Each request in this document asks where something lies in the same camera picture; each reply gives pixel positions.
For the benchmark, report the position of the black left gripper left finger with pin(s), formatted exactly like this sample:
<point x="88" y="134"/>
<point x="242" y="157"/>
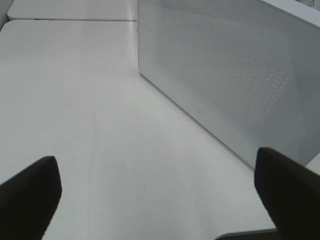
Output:
<point x="29" y="199"/>

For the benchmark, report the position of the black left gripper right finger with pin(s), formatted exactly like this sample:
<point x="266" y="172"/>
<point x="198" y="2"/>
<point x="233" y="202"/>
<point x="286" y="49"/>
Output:
<point x="290" y="193"/>

